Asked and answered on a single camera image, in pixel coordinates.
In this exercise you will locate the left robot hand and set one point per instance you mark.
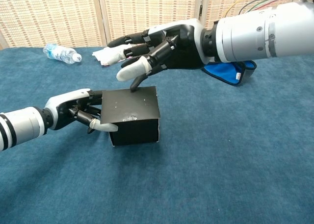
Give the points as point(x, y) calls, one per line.
point(61, 106)

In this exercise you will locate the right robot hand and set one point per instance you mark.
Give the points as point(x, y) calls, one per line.
point(181, 47)

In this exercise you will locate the white pink tissue pack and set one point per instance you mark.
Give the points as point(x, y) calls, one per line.
point(108, 56)

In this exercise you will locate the black cardboard box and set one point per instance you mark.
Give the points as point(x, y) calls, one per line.
point(132, 111)

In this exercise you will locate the beige woven folding screen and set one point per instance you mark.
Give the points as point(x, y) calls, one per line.
point(122, 13)

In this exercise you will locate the clear plastic water bottle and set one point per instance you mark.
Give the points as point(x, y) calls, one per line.
point(61, 53)

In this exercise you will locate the blue grey cloth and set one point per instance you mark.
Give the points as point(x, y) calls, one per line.
point(228, 73)

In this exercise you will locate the blue felt-covered table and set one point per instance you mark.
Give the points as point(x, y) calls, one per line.
point(196, 172)

